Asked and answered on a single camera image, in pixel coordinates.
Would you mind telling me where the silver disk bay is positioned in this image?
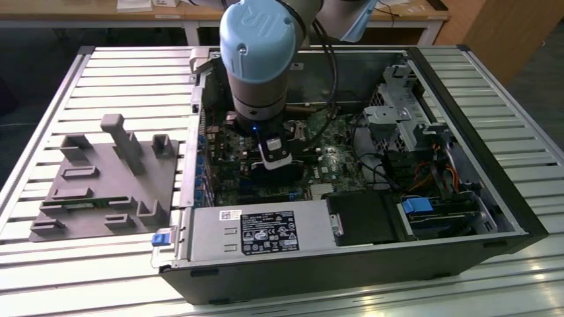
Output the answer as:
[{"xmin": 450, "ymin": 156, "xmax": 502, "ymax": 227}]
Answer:
[{"xmin": 397, "ymin": 193, "xmax": 502, "ymax": 242}]

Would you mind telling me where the orange yellow wire bundle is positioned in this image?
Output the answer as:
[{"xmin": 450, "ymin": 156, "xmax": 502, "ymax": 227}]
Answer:
[{"xmin": 407, "ymin": 160, "xmax": 462, "ymax": 194}]

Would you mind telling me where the green motherboard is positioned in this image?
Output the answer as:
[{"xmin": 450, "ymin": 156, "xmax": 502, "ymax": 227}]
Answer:
[{"xmin": 205, "ymin": 105, "xmax": 370, "ymax": 205}]

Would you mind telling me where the silver power supply unit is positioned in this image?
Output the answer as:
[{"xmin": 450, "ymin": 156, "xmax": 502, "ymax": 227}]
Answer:
[{"xmin": 187, "ymin": 199, "xmax": 339, "ymax": 262}]

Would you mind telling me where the black graphics card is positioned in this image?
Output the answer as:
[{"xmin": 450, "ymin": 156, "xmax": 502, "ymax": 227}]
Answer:
[{"xmin": 249, "ymin": 160, "xmax": 306, "ymax": 185}]

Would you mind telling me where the wooden cabinet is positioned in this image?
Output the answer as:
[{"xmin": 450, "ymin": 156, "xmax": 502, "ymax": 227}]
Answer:
[{"xmin": 434, "ymin": 0, "xmax": 564, "ymax": 85}]

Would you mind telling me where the CPU socket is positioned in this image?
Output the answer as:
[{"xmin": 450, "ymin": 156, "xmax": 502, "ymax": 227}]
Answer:
[{"xmin": 285, "ymin": 120, "xmax": 310, "ymax": 142}]

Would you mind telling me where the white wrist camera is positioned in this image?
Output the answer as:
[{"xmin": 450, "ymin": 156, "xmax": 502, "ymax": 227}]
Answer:
[{"xmin": 258, "ymin": 131, "xmax": 295, "ymax": 172}]

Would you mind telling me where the silver metal drive cage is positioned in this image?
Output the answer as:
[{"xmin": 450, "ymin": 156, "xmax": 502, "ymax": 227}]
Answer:
[{"xmin": 363, "ymin": 64, "xmax": 446, "ymax": 153}]

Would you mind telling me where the black RAM slot bank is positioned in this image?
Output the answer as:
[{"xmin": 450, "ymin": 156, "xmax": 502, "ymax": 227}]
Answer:
[{"xmin": 290, "ymin": 148, "xmax": 322, "ymax": 163}]

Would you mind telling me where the wooden desk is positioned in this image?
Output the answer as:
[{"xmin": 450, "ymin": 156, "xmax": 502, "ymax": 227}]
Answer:
[{"xmin": 0, "ymin": 0, "xmax": 451, "ymax": 47}]

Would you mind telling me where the black optical drive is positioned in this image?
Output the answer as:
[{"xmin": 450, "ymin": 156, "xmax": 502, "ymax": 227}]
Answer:
[{"xmin": 325, "ymin": 190, "xmax": 418, "ymax": 247}]

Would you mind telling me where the black open PC case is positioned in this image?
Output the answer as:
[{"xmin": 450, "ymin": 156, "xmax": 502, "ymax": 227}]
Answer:
[{"xmin": 153, "ymin": 44, "xmax": 550, "ymax": 306}]

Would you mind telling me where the blue disk carrier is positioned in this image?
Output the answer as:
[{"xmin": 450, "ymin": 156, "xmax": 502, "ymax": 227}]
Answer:
[{"xmin": 403, "ymin": 197, "xmax": 437, "ymax": 215}]

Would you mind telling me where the black wire bundle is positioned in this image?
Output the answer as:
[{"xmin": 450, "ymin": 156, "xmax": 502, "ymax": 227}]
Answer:
[{"xmin": 357, "ymin": 150, "xmax": 405, "ymax": 194}]

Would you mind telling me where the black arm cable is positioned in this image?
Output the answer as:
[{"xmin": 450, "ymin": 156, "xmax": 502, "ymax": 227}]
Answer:
[{"xmin": 282, "ymin": 0, "xmax": 342, "ymax": 115}]

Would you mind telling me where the grey parts rack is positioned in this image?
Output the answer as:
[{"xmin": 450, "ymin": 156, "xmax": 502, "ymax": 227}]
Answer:
[{"xmin": 27, "ymin": 114, "xmax": 182, "ymax": 244}]

